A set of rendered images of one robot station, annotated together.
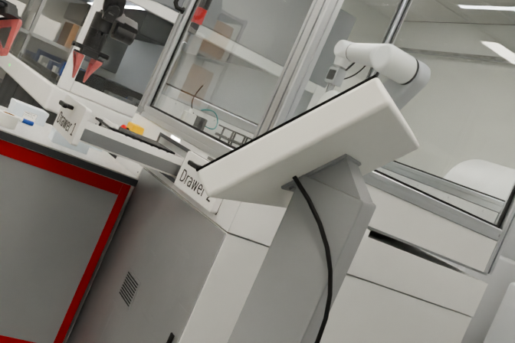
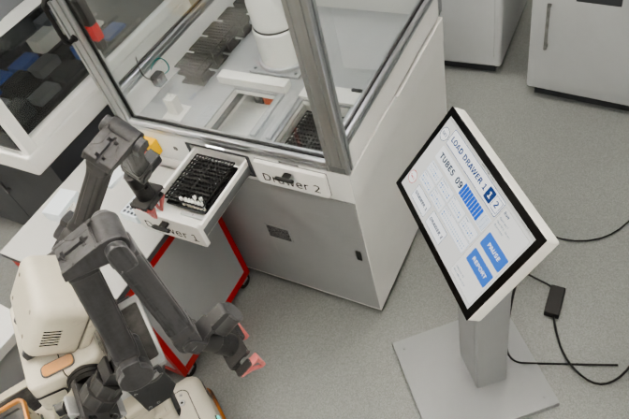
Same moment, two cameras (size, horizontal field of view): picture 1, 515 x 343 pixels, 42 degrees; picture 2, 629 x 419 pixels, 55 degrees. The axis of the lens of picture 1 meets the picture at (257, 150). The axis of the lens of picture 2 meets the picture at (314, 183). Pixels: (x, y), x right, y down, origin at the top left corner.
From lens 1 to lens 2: 1.53 m
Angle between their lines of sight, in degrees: 49
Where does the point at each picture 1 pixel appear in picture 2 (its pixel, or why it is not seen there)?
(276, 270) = not seen: hidden behind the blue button
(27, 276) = (210, 276)
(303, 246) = not seen: hidden behind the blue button
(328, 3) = (320, 58)
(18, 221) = (184, 274)
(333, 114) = (531, 264)
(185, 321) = (363, 245)
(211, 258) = (354, 217)
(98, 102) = (57, 125)
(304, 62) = (332, 101)
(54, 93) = (33, 162)
